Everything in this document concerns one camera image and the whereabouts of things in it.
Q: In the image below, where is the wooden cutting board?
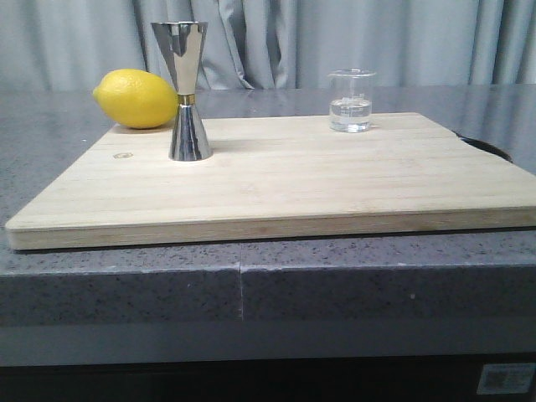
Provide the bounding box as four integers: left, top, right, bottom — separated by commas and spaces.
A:
6, 112, 535, 250

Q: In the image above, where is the steel double jigger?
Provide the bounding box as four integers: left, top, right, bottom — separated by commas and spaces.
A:
151, 21, 212, 162

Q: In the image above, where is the glass measuring beaker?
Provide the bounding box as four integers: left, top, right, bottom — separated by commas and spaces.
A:
328, 69, 376, 133

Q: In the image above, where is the black cutting board handle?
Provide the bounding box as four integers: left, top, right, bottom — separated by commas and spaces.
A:
456, 132, 513, 163

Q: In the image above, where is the yellow lemon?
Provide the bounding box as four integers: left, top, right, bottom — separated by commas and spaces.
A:
92, 69, 178, 129

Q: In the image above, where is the white QR code label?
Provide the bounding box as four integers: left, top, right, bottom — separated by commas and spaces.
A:
477, 363, 535, 395

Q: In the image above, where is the grey curtain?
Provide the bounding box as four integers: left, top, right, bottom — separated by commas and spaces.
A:
1, 1, 535, 91

